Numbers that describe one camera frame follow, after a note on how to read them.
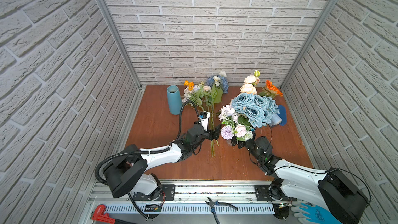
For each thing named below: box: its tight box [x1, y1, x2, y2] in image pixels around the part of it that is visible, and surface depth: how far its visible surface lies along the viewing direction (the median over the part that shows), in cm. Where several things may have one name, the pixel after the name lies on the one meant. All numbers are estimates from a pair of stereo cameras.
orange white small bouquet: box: [181, 80, 212, 112], surface depth 108 cm
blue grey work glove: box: [290, 198, 343, 224], surface depth 69 cm
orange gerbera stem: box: [259, 79, 284, 98], surface depth 66 cm
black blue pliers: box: [205, 197, 238, 224], surface depth 71 cm
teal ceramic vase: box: [166, 85, 182, 116], surface depth 93 cm
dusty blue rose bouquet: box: [231, 92, 280, 129], surface depth 61 cm
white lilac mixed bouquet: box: [218, 104, 255, 143], surface depth 69 cm
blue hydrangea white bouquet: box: [205, 71, 230, 157], surface depth 109 cm
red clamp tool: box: [91, 204, 117, 224], surface depth 68 cm
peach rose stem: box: [239, 70, 261, 95], surface depth 70 cm
